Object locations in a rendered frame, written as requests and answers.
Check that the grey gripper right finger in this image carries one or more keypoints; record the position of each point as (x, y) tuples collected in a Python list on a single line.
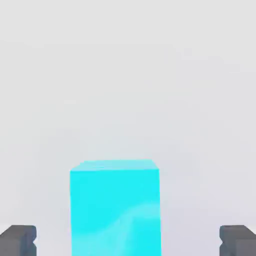
[(238, 241)]

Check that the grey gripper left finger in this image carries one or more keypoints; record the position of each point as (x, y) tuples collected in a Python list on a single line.
[(17, 241)]

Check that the small cyan cube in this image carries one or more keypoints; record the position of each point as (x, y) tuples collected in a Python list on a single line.
[(115, 212)]

